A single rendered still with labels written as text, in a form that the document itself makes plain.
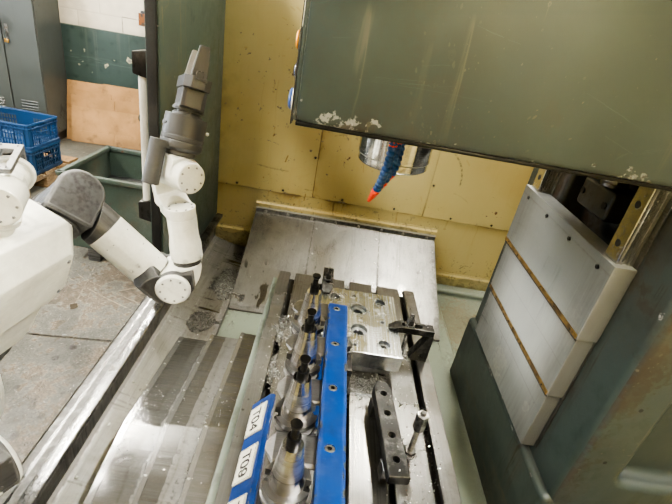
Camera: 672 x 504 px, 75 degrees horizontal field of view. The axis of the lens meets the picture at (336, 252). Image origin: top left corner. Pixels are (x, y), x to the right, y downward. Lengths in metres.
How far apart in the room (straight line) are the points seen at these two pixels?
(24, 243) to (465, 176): 1.75
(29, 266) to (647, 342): 1.08
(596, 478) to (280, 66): 1.73
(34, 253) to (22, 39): 4.83
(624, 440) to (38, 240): 1.17
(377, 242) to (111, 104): 4.27
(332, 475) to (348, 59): 0.55
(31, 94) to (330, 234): 4.23
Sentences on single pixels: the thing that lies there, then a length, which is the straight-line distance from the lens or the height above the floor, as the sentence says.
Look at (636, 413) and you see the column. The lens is 1.08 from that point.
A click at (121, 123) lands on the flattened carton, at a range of 5.80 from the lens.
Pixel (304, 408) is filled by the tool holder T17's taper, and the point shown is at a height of 1.25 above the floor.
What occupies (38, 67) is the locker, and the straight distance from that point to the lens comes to 5.64.
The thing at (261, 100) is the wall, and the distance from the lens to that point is 2.04.
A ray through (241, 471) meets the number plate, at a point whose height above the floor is 0.93.
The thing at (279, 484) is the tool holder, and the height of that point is 1.24.
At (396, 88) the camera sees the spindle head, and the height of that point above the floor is 1.67.
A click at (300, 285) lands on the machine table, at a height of 0.90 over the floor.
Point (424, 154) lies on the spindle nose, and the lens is 0.96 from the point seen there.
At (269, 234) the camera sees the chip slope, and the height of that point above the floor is 0.80.
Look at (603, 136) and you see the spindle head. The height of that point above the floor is 1.65.
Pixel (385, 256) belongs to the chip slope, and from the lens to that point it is 2.10.
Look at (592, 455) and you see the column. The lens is 1.14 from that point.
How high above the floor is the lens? 1.74
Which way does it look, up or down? 28 degrees down
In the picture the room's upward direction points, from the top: 11 degrees clockwise
